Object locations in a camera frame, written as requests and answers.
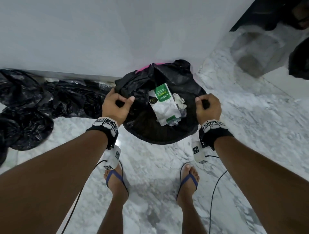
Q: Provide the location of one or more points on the person's right hand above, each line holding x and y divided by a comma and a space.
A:
210, 109

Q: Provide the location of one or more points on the person's left hand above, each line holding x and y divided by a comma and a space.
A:
112, 108

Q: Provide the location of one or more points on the person's right thumb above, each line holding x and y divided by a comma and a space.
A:
198, 102

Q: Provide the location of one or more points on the person's left thumb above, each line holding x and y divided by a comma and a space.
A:
127, 102

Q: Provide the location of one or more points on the black bin liner bag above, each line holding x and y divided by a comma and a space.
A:
144, 123

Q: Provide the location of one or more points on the person's left forearm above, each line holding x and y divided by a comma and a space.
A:
55, 183

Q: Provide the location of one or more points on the person's right forearm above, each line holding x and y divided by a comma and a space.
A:
263, 183

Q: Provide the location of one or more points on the crumpled white tissue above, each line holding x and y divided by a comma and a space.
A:
179, 100

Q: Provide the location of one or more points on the crumpled grey paper scrap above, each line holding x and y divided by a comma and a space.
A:
179, 115

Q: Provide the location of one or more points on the white green paper packet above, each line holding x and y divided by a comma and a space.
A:
164, 107

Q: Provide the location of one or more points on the pink trash bin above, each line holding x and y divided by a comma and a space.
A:
147, 65

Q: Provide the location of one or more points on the flat crumpled black garbage bag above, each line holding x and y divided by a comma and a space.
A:
74, 98

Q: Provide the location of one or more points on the large crumpled black garbage bag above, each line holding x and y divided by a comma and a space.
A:
21, 120

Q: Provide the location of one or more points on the person's left leg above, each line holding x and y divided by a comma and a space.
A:
115, 209

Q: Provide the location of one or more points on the person's leg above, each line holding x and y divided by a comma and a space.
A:
115, 209
190, 212

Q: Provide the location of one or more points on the black rounded object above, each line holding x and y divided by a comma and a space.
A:
300, 61

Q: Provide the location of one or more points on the person's right leg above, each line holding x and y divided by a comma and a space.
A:
190, 212

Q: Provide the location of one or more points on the dark furniture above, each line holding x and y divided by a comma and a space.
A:
270, 12

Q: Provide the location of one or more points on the black white wrist camera mount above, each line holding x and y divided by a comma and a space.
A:
212, 133
106, 129

